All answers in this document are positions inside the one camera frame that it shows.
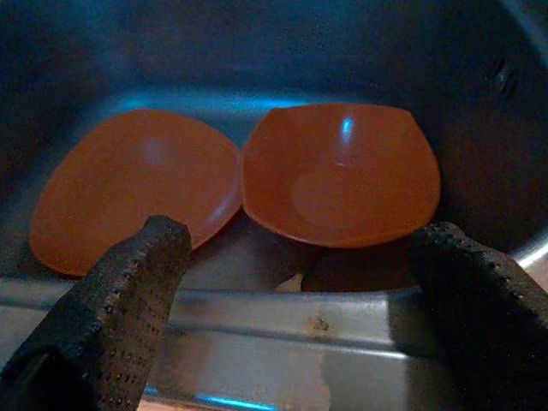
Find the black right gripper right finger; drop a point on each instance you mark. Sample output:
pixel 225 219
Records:
pixel 492 334

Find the orange plastic square bowl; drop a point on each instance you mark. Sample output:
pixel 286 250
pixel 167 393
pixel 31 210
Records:
pixel 342 180
pixel 128 184

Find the stainless steel sink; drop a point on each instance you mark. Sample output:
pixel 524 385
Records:
pixel 257 55

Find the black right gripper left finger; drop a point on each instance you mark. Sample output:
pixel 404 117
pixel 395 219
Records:
pixel 98 325

